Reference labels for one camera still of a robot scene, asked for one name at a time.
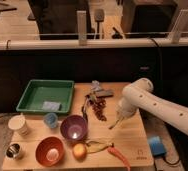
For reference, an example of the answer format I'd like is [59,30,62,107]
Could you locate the steel metal cup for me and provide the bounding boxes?
[6,143,24,160]

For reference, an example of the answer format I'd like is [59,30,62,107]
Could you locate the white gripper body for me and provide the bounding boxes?
[117,98,137,118]

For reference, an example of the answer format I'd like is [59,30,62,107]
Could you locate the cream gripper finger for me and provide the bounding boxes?
[117,113,126,123]

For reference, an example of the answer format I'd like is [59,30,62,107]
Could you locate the small blue cup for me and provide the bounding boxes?
[43,113,58,129]

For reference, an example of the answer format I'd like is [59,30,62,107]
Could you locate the dark rectangular block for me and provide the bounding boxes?
[95,90,114,98]

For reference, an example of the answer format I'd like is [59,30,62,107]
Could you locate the blue device on floor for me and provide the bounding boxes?
[148,136,166,157]

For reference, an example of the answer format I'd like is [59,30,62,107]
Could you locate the banana peel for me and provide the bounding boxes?
[85,140,113,154]

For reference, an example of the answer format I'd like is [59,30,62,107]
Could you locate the crumpled clear plastic wrapper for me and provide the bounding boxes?
[91,80,103,92]

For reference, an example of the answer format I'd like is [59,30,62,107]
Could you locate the purple bowl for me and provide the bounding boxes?
[60,115,88,141]

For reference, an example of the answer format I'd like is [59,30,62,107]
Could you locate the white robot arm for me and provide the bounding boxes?
[117,78,188,135]

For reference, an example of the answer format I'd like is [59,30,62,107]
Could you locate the orange carrot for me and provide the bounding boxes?
[107,147,131,171]

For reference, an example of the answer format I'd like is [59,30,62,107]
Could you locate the white paper cup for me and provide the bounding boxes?
[8,114,30,136]

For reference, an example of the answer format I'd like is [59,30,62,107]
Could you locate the red bowl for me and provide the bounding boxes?
[35,137,65,167]

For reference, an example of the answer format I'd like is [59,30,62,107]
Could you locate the green plastic tray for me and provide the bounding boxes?
[16,79,74,115]

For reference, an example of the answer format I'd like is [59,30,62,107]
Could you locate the yellow red apple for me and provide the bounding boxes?
[72,143,87,159]

